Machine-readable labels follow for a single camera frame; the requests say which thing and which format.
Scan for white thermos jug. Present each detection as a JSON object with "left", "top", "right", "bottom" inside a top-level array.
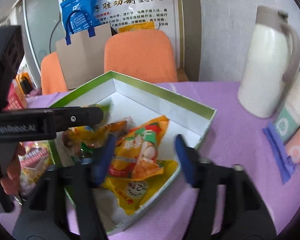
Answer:
[{"left": 237, "top": 5, "right": 300, "bottom": 119}]

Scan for orange chair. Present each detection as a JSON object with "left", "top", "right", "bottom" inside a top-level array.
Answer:
[
  {"left": 104, "top": 29, "right": 178, "bottom": 83},
  {"left": 40, "top": 52, "right": 68, "bottom": 95}
]

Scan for person's left hand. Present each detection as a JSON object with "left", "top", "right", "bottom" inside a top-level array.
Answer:
[{"left": 0, "top": 143, "right": 25, "bottom": 195}]

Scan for paper cups in plastic bag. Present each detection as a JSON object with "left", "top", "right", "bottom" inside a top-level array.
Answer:
[{"left": 263, "top": 63, "right": 300, "bottom": 184}]

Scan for orange triangular snack bag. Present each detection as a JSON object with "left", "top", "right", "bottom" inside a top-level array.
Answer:
[{"left": 109, "top": 115, "right": 170, "bottom": 181}]

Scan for yellow snack bag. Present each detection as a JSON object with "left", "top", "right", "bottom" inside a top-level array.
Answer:
[{"left": 101, "top": 160, "right": 179, "bottom": 216}]

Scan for red cracker box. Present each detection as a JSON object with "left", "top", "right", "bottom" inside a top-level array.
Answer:
[{"left": 4, "top": 79, "right": 27, "bottom": 111}]

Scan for right orange chair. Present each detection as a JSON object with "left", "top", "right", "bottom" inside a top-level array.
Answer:
[{"left": 104, "top": 29, "right": 178, "bottom": 83}]

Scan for white poster chinese text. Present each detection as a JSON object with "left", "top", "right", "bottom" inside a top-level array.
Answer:
[{"left": 94, "top": 0, "right": 184, "bottom": 68}]

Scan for galette chips bag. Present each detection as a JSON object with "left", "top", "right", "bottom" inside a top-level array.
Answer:
[{"left": 19, "top": 141, "right": 53, "bottom": 197}]

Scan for blue tote bag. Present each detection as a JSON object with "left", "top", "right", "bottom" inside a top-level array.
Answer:
[{"left": 61, "top": 0, "right": 101, "bottom": 34}]

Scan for brown paper bag blue handles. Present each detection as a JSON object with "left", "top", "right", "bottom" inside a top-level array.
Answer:
[{"left": 56, "top": 10, "right": 113, "bottom": 90}]

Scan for left orange chair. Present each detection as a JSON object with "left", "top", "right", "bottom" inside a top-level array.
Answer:
[{"left": 40, "top": 52, "right": 68, "bottom": 95}]

